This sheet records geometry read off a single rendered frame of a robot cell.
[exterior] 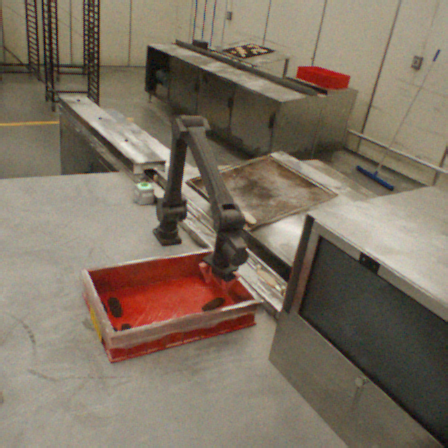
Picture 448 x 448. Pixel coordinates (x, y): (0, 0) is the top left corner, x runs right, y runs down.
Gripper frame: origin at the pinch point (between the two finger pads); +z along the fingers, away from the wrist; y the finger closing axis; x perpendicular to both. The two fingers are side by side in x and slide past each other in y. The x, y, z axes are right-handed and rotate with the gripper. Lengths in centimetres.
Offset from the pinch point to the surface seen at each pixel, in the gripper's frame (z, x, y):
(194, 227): 4.7, 27.0, -35.5
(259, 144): 63, 287, -183
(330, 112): 31, 372, -155
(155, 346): 6.1, -28.0, 3.0
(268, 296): 3.8, 13.9, 11.5
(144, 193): 4, 29, -69
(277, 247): 1.3, 38.5, -2.6
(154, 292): 8.1, -10.6, -16.9
